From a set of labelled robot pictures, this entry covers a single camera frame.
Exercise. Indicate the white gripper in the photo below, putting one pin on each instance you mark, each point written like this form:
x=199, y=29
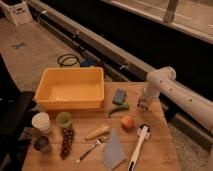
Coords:
x=144, y=99

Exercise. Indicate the black whiteboard eraser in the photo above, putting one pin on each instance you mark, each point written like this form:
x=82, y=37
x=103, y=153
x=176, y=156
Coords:
x=143, y=106

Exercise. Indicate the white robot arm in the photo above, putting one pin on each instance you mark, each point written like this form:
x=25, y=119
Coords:
x=163, y=81

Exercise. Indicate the green chili pepper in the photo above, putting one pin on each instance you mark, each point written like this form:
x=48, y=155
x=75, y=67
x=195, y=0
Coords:
x=118, y=108

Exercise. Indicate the blue sponge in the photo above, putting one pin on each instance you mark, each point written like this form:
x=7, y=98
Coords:
x=119, y=97

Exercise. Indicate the orange peach fruit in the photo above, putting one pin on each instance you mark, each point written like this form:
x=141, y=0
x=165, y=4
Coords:
x=127, y=122

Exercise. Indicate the silver metal fork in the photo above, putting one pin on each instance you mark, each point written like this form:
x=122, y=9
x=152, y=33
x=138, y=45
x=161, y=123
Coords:
x=97, y=143

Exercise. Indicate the blue folded cloth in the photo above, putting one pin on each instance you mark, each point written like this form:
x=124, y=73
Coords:
x=113, y=153

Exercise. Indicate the blue floor object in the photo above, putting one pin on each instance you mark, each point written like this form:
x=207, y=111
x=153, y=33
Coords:
x=87, y=63

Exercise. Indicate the dark grape bunch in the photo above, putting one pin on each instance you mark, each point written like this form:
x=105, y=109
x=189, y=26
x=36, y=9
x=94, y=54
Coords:
x=68, y=135

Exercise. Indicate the green plastic cup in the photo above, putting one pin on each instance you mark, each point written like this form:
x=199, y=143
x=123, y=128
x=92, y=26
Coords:
x=63, y=119

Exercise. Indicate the yellow plastic bin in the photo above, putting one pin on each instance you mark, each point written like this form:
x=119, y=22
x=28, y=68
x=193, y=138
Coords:
x=71, y=88

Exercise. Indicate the white paper cup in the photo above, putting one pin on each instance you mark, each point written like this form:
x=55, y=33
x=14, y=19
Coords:
x=41, y=121

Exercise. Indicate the grey metal cup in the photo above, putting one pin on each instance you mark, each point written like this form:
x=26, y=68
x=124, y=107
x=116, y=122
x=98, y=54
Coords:
x=42, y=144

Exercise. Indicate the white storage box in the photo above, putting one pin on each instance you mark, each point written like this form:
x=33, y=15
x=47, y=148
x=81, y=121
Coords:
x=17, y=14

